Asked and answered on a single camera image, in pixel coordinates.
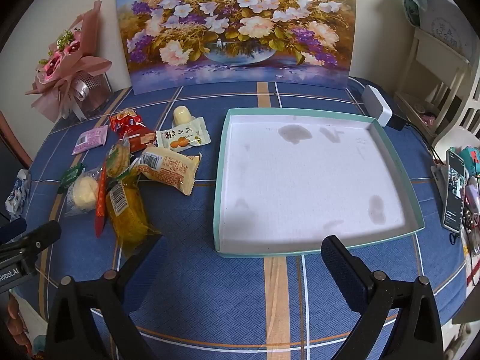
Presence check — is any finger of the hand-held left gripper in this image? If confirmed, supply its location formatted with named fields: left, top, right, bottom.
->
left=0, top=218, right=28, bottom=245
left=0, top=220, right=62, bottom=260

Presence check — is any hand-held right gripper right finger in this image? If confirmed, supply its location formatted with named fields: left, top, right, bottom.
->
left=321, top=234, right=454, bottom=360

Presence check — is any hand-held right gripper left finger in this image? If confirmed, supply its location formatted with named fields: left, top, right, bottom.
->
left=45, top=233, right=170, bottom=360

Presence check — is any clear packet with round pastry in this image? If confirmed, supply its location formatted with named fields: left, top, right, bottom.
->
left=64, top=167, right=104, bottom=217

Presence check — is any dark green snack packet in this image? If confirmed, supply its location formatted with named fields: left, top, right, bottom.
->
left=56, top=162, right=86, bottom=194

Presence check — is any red-orange snack packet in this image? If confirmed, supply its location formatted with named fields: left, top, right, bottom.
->
left=94, top=168, right=110, bottom=238

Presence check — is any yellow transparent snack packet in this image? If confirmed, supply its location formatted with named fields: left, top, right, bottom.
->
left=106, top=180, right=163, bottom=256

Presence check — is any teal-edged white cardboard tray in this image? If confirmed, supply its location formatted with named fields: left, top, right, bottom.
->
left=214, top=107, right=425, bottom=259

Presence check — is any purple snack packet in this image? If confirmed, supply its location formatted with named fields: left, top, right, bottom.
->
left=71, top=125, right=109, bottom=155

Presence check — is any round cracker packet green edge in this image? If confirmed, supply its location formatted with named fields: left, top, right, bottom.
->
left=103, top=139, right=132, bottom=179

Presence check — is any beige bread packet with barcode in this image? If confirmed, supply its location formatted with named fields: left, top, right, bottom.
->
left=131, top=146, right=202, bottom=196

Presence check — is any brown-red snack packet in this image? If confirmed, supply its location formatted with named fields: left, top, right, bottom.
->
left=125, top=127, right=158, bottom=154

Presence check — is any red snack packet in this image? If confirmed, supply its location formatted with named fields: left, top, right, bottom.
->
left=109, top=108, right=145, bottom=136

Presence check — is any cream packet with orange print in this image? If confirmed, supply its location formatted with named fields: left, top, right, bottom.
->
left=155, top=117, right=211, bottom=153

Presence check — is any pale yellow jelly cup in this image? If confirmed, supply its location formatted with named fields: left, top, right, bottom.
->
left=172, top=106, right=194, bottom=130

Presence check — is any blue and white small packet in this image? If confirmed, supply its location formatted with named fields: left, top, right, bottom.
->
left=4, top=169, right=31, bottom=222

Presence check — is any grey phone stand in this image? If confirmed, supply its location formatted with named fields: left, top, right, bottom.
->
left=430, top=163, right=449, bottom=189

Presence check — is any smartphone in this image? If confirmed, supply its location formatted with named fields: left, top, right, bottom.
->
left=442, top=149, right=468, bottom=233

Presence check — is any black power adapter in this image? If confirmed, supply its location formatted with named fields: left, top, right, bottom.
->
left=388, top=110, right=411, bottom=132

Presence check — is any white rectangular box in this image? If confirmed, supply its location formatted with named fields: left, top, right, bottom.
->
left=361, top=85, right=393, bottom=127

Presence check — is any pink wrapped flower bouquet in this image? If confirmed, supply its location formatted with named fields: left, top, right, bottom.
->
left=25, top=1, right=113, bottom=122

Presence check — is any flower painting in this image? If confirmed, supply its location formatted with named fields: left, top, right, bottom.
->
left=115, top=0, right=356, bottom=95

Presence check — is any white printed bag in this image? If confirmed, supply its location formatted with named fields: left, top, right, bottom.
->
left=419, top=0, right=478, bottom=61

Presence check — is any green bag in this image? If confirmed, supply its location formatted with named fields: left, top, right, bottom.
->
left=402, top=0, right=429, bottom=28

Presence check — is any pile of pink keychains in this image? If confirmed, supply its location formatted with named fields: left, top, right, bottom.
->
left=463, top=175, right=480, bottom=256

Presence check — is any black cable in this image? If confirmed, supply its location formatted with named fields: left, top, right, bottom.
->
left=408, top=122, right=452, bottom=167

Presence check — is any teal toy camera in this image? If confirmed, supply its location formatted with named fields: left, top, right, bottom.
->
left=459, top=146, right=480, bottom=175

